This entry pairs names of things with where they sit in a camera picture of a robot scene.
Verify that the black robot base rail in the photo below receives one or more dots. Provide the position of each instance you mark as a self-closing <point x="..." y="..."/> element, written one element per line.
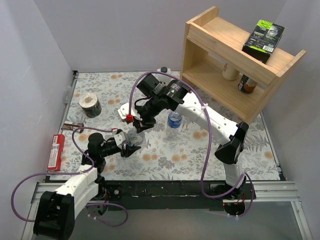
<point x="125" y="195"/>

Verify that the red snack box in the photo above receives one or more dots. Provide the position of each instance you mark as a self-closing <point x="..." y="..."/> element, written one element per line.
<point x="55" y="158"/>

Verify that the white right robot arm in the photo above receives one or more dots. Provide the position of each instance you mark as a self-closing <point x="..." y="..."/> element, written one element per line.
<point x="180" y="97"/>

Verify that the wooden shelf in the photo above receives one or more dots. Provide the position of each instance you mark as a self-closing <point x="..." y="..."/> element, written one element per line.
<point x="211" y="42"/>

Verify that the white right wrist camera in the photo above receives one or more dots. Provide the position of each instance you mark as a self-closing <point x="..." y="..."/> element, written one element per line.
<point x="128" y="114"/>

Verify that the white square lotion bottle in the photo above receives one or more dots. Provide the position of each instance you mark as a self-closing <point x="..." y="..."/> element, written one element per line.
<point x="161" y="77"/>

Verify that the black green product box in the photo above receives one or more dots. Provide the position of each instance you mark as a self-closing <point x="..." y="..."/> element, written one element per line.
<point x="263" y="40"/>

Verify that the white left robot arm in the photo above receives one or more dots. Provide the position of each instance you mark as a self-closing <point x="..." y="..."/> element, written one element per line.
<point x="58" y="209"/>

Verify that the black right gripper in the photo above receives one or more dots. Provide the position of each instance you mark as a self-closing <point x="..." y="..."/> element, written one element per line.
<point x="141" y="122"/>

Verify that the blue label water bottle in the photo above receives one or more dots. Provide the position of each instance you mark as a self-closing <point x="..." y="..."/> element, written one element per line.
<point x="173" y="123"/>

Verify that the chocolate bar wrapper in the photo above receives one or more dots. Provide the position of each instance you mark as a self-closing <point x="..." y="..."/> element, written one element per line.
<point x="71" y="126"/>

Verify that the cream cup on shelf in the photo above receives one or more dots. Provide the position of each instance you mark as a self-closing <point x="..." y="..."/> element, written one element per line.
<point x="230" y="73"/>

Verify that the dark jar on shelf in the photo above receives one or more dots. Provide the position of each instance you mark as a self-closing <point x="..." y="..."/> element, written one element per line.
<point x="247" y="85"/>

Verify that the small clear bottle at wall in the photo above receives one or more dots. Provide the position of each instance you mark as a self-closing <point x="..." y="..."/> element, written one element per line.
<point x="67" y="95"/>

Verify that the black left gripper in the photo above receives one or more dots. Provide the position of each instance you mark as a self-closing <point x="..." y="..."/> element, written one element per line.
<point x="124" y="150"/>

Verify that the clear water bottle white-blue label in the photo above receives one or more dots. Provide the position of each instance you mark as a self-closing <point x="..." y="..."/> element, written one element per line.
<point x="134" y="138"/>

